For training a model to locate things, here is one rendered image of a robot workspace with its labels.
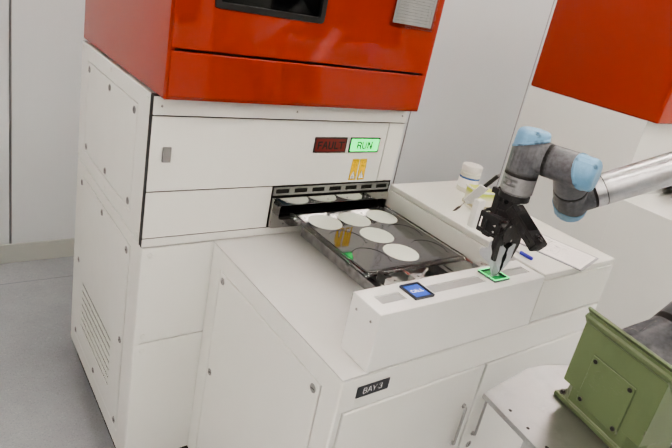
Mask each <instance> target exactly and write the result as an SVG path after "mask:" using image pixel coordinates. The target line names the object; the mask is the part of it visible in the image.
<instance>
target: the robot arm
mask: <svg viewBox="0 0 672 448"><path fill-rule="evenodd" d="M550 142H551V134H550V133H549V132H547V131H544V130H542V129H539V128H535V127H530V126H523V127H520V128H519V129H518V131H517V134H516V137H515V139H514V142H513V143H512V148H511V151H510V155H509V158H508V161H507V164H506V168H505V171H504V174H503V177H502V181H501V184H500V186H499V187H496V186H493V188H492V191H491V192H493V193H495V196H494V199H493V202H492V205H491V207H487V208H486V209H482V210H481V213H480V216H479V220H478V223H477V226H476V229H477V230H478V231H480V232H482V233H481V234H483V235H485V236H486V237H492V238H494V239H493V240H491V241H490V244H489V246H488V247H481V248H480V251H479V253H480V255H481V256H482V257H483V258H484V259H485V260H486V261H487V262H488V263H489V265H490V272H491V275H492V276H496V275H497V274H499V273H500V272H501V271H502V270H503V269H504V267H505V266H506V265H507V264H508V262H509V261H510V259H511V258H512V257H513V255H514V253H515V252H516V250H517V248H518V247H519V244H520V242H521V238H522V239H523V241H524V243H525V244H526V246H527V248H528V249H529V251H539V250H541V249H543V248H544V247H546V246H547V242H546V241H545V239H544V237H543V236H542V234H541V233H540V231H539V229H538V228H537V226H536V225H535V223H534V221H533V220H532V218H531V217H530V215H529V213H528V212H527V210H526V209H525V207H524V205H520V204H528V203H529V200H530V196H532V194H533V191H534V188H535V185H536V183H537V179H538V176H539V175H540V176H542V177H545V178H548V179H551V180H553V198H552V204H553V208H554V213H555V215H556V216H557V217H558V218H559V219H560V220H562V221H565V222H577V221H579V220H581V219H582V218H583V217H584V216H585V214H586V212H587V211H588V210H591V209H594V208H597V207H601V206H604V205H608V204H611V203H615V202H618V201H621V200H625V199H628V198H632V197H635V196H638V195H642V194H645V193H648V192H652V191H655V190H659V189H662V188H665V187H669V186H672V151H670V152H667V153H664V154H660V155H657V156H654V157H651V158H647V159H644V160H641V161H637V162H634V163H631V164H628V165H624V166H621V167H618V168H615V169H611V170H608V171H605V172H602V169H603V164H602V161H601V160H599V159H597V158H594V157H592V156H589V155H588V154H586V153H580V152H577V151H574V150H571V149H567V148H564V147H561V146H558V145H555V144H553V143H550ZM486 211H488V212H486ZM489 211H490V212H489ZM481 216H483V218H482V221H481V225H480V226H479V223H480V220H481ZM622 330H623V331H625V332H626V333H628V334H629V335H630V336H632V337H633V338H634V339H636V340H637V341H638V342H640V343H641V344H643V345H644V346H645V347H647V348H648V349H649V350H651V351H652V352H654V353H655V354H656V355H658V356H659V357H660V358H662V359H663V360H665V361H666V362H667V363H669V364H670V365H672V301H671V302H670V303H669V304H667V305H666V306H665V307H664V308H662V309H661V310H660V311H659V312H657V313H656V314H655V315H654V316H653V317H651V318H650V319H648V320H645V321H642V322H639V323H636V324H634V325H631V326H628V327H625V328H623V329H622Z"/></svg>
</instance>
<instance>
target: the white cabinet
mask: <svg viewBox="0 0 672 448"><path fill-rule="evenodd" d="M590 306H591V307H592V308H593V309H596V306H597V303H595V302H593V303H590V304H587V305H584V306H580V307H577V308H574V309H571V310H567V311H564V312H561V313H558V314H554V315H551V316H548V317H544V318H541V319H538V320H535V321H531V322H529V323H528V325H526V326H523V327H519V328H516V329H513V330H510V331H506V332H503V333H500V334H497V335H494V336H490V337H487V338H484V339H481V340H477V341H474V342H471V343H468V344H464V345H461V346H458V347H455V348H452V349H448V350H445V351H442V352H439V353H435V354H432V355H429V356H426V357H422V358H419V359H416V360H413V361H409V362H406V363H403V364H400V365H397V366H393V367H390V368H387V369H384V370H380V371H377V372H374V373H371V374H367V375H364V376H361V377H358V378H355V379H351V380H348V381H345V382H342V381H341V380H340V379H339V378H338V377H337V376H336V374H335V373H334V372H333V371H332V370H331V369H330V368H329V367H328V366H327V365H326V364H325V362H324V361H323V360H322V359H321V358H320V357H319V356H318V355H317V354H316V353H315V352H314V350H313V349H312V348H311V347H310V346H309V345H308V344H307V343H306V342H305V341H304V340H303V338H302V337H301V336H300V335H299V334H298V333H297V332H296V331H295V330H294V329H293V328H292V327H291V325H290V324H289V323H288V322H287V321H286V320H285V319H284V318H283V317H282V316H281V315H280V313H279V312H278V311H277V310H276V309H275V308H274V307H273V306H272V305H271V304H270V303H269V301H268V300H267V299H266V298H265V297H264V296H263V295H262V294H261V293H260V292H259V291H258V289H257V288H256V287H255V286H254V285H253V284H252V283H251V282H250V281H249V280H248V279H247V277H246V276H245V275H244V274H243V273H242V272H241V271H240V270H239V269H238V268H237V267H236V266H235V264H234V263H233V262H232V261H231V260H230V259H229V258H228V257H227V256H226V255H225V254H224V252H223V251H222V250H221V249H220V248H219V247H218V246H217V245H216V244H214V251H213V258H212V266H211V273H210V281H209V288H208V296H207V303H206V311H205V318H204V325H203V333H202V340H201V348H200V355H199V363H198V370H197V377H196V385H195V392H194V400H193V407H192V415H191V422H190V430H189V437H188V444H187V446H188V448H521V445H522V442H523V440H522V439H521V438H520V437H519V436H518V435H517V434H516V432H515V431H514V430H513V429H512V428H511V427H510V426H509V425H508V424H507V423H506V422H505V421H504V420H503V419H502V418H501V417H500V416H499V415H498V414H497V412H496V411H495V410H494V409H493V408H492V407H491V406H490V405H489V404H488V403H487V402H486V401H485V400H484V399H483V398H482V396H483V393H485V392H487V391H489V390H490V389H492V388H494V387H496V386H497V385H499V384H501V383H503V382H505V381H506V380H508V379H510V378H512V377H513V376H515V375H517V374H519V373H520V372H522V371H524V370H526V369H528V368H532V367H537V366H542V365H569V364H570V361H571V359H572V357H573V354H574V352H575V349H576V347H577V344H578V342H579V339H580V337H581V334H582V332H583V329H584V327H585V324H586V317H585V315H586V314H587V313H589V309H588V307H590Z"/></svg>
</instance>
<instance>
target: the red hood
mask: <svg viewBox="0 0 672 448"><path fill-rule="evenodd" d="M444 2H445V0H85V21H84V38H85V39H86V40H87V41H89V42H90V43H91V44H93V45H94V46H95V47H96V48H98V49H99V50H100V51H102V52H103V53H104V54H106V55H107V56H108V57H110V58H111V59H112V60H114V61H115V62H116V63H117V64H119V65H120V66H121V67H123V68H124V69H125V70H127V71H128V72H129V73H131V74H132V75H133V76H135V77H136V78H137V79H138V80H140V81H141V82H142V83H144V84H145V85H146V86H148V87H149V88H150V89H152V90H153V91H154V92H156V93H157V94H158V95H159V96H160V97H162V98H163V99H168V100H188V101H209V102H229V103H250V104H271V105H291V106H312V107H332V108H353V109H373V110H394V111H415V112H417V111H418V107H419V103H420V99H421V95H422V91H423V87H424V83H425V79H426V75H427V71H428V67H429V63H430V59H431V55H432V51H433V47H434V43H435V39H436V35H437V31H438V27H439V23H440V19H441V14H442V10H443V6H444Z"/></svg>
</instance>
